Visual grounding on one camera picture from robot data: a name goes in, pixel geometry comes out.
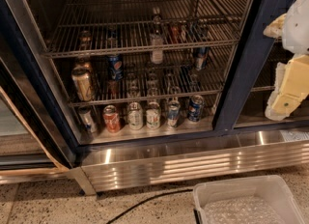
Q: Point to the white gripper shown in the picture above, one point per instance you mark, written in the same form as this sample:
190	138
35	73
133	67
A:
297	30

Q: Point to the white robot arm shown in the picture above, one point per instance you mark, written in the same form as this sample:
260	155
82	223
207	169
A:
295	35

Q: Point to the blue pepsi can bottom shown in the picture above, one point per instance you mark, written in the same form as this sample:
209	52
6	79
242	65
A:
195	108

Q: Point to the blue silver can bottom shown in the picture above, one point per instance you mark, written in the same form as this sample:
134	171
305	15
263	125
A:
173	113

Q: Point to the white green can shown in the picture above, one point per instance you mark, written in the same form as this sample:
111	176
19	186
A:
135	116
153	113

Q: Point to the white green can bottom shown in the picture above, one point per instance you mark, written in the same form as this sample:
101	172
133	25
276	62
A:
135	116

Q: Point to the stainless steel fridge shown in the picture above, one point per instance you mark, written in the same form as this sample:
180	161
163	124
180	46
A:
42	137

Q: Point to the blue pepsi can middle shelf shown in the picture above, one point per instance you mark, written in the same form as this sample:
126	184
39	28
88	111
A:
115	67

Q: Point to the red coke can bottom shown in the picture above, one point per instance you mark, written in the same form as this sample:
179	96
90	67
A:
111	118

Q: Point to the gold can middle shelf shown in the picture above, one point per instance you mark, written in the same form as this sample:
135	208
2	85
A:
83	83

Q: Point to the brown can behind gold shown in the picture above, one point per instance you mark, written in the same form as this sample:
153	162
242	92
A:
84	62

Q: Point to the silver can bottom left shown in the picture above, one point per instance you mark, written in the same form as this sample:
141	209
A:
87	119

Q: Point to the clear glass bottle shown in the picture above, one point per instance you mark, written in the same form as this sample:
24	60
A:
156	37

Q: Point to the clear plastic bin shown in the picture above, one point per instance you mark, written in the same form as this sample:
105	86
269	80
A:
251	200

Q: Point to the right fridge wire shelf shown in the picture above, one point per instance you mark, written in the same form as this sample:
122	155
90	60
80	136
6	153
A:
266	78

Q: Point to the upper wire shelf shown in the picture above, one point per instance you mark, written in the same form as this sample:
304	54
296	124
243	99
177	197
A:
102	27

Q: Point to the middle wire shelf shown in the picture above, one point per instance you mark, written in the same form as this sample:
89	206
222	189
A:
175	77

